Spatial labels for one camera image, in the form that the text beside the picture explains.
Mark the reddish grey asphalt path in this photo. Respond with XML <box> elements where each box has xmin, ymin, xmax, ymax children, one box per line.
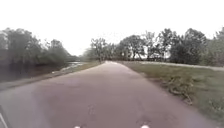
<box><xmin>0</xmin><ymin>60</ymin><xmax>221</xmax><ymax>128</ymax></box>

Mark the narrow grass strip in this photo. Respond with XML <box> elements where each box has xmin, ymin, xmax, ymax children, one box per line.
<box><xmin>0</xmin><ymin>60</ymin><xmax>101</xmax><ymax>91</ymax></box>

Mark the row of trees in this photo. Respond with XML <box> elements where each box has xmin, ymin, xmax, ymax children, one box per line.
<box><xmin>81</xmin><ymin>27</ymin><xmax>224</xmax><ymax>67</ymax></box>

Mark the grass verge with dirt patches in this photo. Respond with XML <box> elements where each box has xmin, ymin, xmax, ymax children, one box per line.
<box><xmin>118</xmin><ymin>60</ymin><xmax>224</xmax><ymax>124</ymax></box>

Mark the dark water channel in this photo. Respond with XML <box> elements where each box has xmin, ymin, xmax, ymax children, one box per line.
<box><xmin>0</xmin><ymin>61</ymin><xmax>84</xmax><ymax>83</ymax></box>

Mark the clump of trees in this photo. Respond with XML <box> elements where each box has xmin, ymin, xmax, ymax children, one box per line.
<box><xmin>0</xmin><ymin>27</ymin><xmax>73</xmax><ymax>67</ymax></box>

